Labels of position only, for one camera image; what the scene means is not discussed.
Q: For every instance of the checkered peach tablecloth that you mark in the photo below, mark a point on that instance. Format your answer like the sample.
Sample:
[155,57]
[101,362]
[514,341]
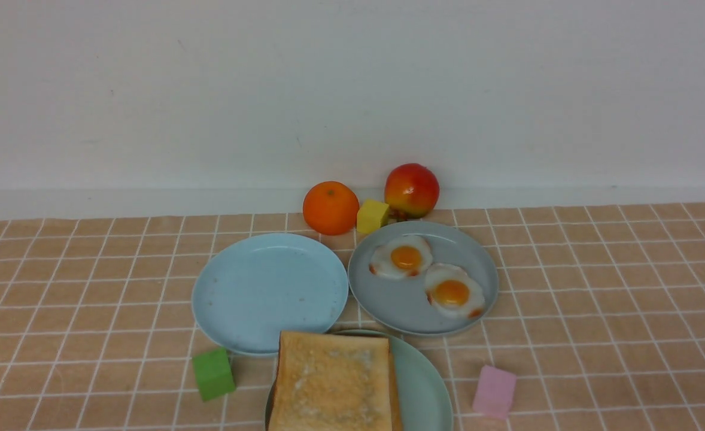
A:
[601,315]

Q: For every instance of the orange fruit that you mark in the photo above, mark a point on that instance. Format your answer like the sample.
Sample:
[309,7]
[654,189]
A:
[330,208]

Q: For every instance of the red yellow apple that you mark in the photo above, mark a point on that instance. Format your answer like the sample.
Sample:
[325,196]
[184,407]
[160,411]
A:
[411,191]

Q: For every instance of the mint green plate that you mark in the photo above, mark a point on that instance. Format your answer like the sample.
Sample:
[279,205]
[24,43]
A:
[424,400]

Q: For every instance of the rear fried egg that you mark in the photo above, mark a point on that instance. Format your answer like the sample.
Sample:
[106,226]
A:
[401,257]

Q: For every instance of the toast slice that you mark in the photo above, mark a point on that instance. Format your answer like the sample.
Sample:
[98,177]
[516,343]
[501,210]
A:
[331,382]
[394,403]

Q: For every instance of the fried egg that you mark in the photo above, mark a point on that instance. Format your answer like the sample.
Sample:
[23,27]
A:
[401,257]
[453,293]

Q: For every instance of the pink cube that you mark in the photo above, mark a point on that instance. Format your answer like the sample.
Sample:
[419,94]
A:
[494,393]

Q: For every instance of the yellow cube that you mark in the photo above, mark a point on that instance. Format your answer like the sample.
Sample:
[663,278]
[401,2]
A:
[371,216]

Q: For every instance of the green cube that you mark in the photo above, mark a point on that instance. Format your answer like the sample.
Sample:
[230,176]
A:
[214,377]

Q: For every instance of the grey blue plate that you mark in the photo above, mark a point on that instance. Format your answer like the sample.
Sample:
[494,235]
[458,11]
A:
[402,304]

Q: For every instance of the light blue plate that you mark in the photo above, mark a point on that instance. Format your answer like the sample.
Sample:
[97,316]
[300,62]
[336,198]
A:
[260,286]

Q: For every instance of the right fried egg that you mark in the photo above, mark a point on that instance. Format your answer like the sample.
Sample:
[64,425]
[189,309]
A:
[453,293]

